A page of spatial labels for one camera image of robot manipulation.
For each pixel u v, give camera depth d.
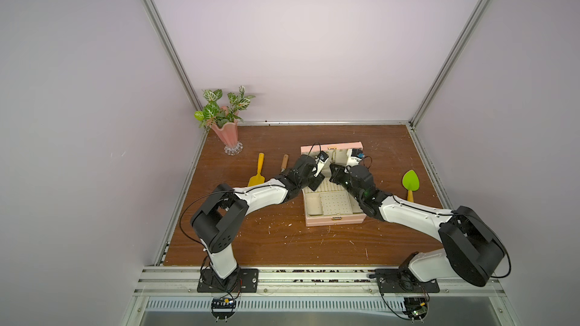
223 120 0.95
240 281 0.72
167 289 0.74
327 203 0.83
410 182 0.97
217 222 0.46
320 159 0.77
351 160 0.77
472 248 0.42
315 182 0.80
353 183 0.68
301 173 0.68
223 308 0.72
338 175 0.76
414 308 0.70
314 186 0.80
